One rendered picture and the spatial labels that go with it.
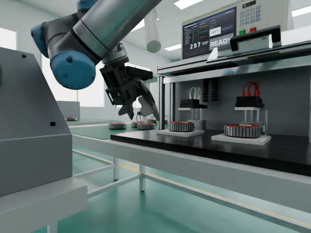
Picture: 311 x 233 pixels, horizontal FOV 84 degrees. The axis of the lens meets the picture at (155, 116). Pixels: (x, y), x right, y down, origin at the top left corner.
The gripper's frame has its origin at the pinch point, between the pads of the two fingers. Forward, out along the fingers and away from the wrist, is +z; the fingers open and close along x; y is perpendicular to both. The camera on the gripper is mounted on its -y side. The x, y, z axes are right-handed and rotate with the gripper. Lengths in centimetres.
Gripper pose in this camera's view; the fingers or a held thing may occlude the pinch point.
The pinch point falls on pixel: (145, 117)
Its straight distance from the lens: 58.2
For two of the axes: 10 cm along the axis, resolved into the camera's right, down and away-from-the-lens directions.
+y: -5.6, 5.2, -6.4
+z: 3.2, 8.6, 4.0
